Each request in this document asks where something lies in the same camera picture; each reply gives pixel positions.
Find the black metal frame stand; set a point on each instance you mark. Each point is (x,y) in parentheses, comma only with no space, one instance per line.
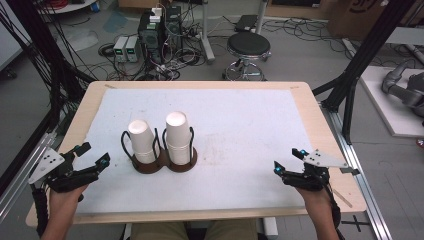
(363,56)
(50,56)

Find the cardboard box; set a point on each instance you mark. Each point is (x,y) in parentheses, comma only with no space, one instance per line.
(363,16)

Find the aluminium rail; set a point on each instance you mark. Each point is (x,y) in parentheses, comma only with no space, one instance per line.
(20,180)
(360,173)

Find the black computer tower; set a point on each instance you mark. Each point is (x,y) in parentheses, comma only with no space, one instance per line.
(156,36)

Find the grey power supply unit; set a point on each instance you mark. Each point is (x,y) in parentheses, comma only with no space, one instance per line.
(132,49)
(120,49)

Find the black flat device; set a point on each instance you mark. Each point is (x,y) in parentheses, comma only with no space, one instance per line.
(246,23)

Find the white power strip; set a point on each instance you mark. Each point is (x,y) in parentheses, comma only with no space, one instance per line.
(165,70)

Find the white table leg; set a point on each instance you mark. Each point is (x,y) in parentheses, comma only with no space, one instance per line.
(270,228)

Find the white desk leg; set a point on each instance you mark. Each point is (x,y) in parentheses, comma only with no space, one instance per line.
(207,36)

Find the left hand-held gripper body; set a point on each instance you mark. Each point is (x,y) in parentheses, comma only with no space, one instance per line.
(55,180)

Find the person's right hand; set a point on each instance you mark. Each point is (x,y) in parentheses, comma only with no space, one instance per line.
(316,200)

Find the white table mat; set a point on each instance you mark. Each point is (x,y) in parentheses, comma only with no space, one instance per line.
(240,133)

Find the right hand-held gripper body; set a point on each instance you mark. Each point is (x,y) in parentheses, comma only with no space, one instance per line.
(310,180)

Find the white paper cup stack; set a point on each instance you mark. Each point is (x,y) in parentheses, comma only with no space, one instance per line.
(142,140)
(178,136)

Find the person's left hand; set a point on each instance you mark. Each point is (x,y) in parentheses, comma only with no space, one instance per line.
(65,201)

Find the person's khaki trouser legs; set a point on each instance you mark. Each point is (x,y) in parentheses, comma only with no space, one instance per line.
(160,231)

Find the white floor platform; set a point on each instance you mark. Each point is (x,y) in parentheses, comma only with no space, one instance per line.
(390,106)

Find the black round stool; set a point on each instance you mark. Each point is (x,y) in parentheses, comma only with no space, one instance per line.
(248,44)

